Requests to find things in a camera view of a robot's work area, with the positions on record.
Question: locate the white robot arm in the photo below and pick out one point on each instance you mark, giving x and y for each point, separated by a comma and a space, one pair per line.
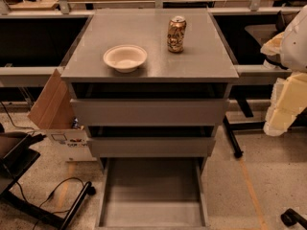
291, 45

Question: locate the white gripper body with foam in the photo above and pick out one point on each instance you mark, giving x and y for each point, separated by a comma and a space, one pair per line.
296, 47

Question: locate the black side table right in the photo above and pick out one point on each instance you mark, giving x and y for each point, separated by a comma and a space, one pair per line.
243, 93

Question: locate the grey drawer cabinet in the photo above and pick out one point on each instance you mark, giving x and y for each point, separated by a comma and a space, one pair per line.
204, 58

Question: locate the grey bottom drawer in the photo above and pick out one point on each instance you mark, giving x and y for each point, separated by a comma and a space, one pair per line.
152, 194

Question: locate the black caster bottom right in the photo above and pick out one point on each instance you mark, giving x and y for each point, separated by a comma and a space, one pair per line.
290, 217

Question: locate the brown cardboard box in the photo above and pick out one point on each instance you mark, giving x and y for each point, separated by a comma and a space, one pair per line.
53, 113

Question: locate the grey top drawer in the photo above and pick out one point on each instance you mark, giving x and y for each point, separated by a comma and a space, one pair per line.
149, 104

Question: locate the gold soda can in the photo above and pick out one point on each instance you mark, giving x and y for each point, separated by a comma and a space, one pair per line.
176, 32

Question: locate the grey drawer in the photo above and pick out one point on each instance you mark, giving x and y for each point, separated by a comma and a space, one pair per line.
149, 104
150, 141
152, 194

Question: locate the white paper bowl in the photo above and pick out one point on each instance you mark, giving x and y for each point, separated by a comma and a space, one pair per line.
125, 58

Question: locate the grey middle drawer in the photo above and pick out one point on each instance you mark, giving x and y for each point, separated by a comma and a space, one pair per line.
150, 141

